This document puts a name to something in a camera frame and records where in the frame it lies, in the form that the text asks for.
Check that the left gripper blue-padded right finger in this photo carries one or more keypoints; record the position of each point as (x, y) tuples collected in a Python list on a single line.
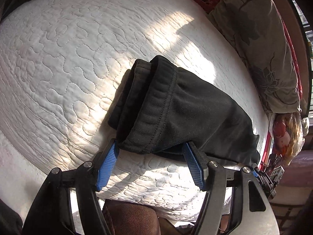
[(197, 164)]

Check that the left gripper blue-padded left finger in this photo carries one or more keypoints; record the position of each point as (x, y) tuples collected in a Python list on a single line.
[(104, 163)]

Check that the black pants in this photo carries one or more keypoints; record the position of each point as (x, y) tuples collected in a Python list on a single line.
[(162, 106)]

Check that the stuffed toy in plastic bag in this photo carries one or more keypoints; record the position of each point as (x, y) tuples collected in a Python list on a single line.
[(288, 131)]

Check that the white quilted bed cover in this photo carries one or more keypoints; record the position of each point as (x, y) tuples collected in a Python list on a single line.
[(62, 62)]

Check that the beige floral pillow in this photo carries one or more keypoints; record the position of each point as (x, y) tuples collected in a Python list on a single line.
[(255, 30)]

